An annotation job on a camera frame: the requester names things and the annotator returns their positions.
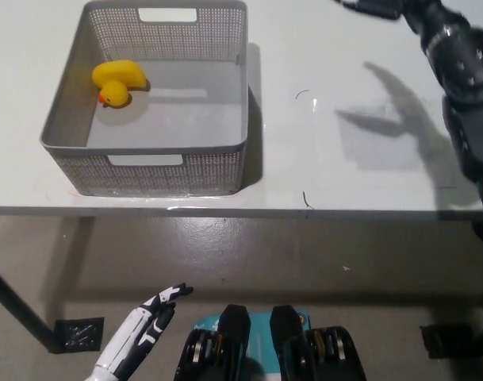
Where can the black floor plate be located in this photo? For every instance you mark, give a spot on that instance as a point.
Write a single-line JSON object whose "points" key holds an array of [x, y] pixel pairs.
{"points": [[445, 341], [78, 335]]}

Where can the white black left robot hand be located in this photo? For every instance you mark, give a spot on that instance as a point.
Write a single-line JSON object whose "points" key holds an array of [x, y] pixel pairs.
{"points": [[126, 341]]}

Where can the yellow rubber duck toy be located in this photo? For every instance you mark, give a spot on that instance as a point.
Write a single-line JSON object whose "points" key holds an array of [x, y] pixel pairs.
{"points": [[120, 75]]}

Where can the grey perforated plastic basket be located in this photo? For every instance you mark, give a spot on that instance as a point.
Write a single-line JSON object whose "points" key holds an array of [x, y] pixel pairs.
{"points": [[177, 115]]}

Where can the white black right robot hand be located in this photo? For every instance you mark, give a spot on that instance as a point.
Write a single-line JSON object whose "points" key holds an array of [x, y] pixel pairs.
{"points": [[376, 7]]}

